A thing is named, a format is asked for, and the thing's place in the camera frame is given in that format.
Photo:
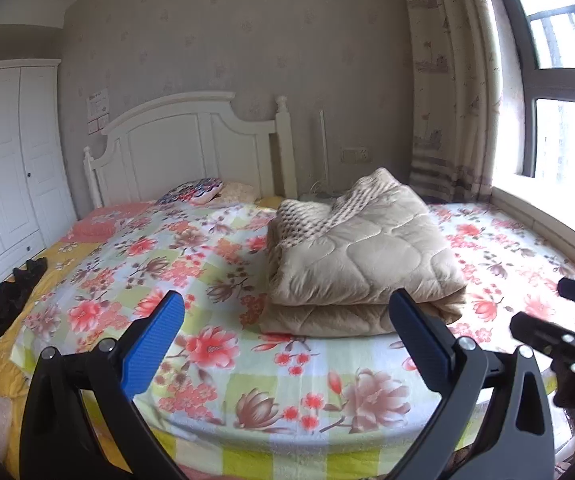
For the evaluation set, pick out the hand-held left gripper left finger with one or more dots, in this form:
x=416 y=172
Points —
x=155 y=340

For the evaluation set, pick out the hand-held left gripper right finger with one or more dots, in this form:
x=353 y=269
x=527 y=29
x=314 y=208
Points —
x=420 y=345

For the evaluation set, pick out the beige quilted jacket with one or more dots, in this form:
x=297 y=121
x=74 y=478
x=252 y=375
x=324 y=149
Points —
x=367 y=260

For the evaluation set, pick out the beige windowsill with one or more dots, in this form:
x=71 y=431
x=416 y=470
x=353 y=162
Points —
x=547 y=220

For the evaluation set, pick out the coral floral pillow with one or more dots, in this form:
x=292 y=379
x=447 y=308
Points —
x=112 y=220

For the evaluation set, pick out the patterned round cushion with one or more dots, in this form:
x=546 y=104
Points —
x=195 y=191

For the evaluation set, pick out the black cloth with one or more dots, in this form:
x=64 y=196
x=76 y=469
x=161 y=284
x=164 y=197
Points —
x=2 y=305

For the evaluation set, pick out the beige pillow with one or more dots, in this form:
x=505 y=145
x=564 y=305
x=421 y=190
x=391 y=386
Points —
x=237 y=193

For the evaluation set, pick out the yellow cloth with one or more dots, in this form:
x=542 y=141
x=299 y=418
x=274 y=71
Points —
x=270 y=202

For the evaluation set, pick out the white wooden bed headboard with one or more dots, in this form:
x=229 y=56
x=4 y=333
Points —
x=167 y=150

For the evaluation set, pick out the dark framed window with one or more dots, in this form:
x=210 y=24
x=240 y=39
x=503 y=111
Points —
x=562 y=85

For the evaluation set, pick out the white thin pole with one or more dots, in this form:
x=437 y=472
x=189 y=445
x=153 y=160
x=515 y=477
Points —
x=323 y=155

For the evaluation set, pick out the white wardrobe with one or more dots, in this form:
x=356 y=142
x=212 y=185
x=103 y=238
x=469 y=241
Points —
x=12 y=170

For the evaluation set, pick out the printed beige curtain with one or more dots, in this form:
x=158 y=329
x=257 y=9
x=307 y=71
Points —
x=452 y=85

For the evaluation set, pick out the beige wall socket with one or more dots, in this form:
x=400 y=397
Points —
x=355 y=154

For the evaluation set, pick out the white wall switch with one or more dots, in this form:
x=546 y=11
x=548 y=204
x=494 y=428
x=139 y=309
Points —
x=100 y=126

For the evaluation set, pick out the white wall paper note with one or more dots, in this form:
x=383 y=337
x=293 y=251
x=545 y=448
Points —
x=98 y=105

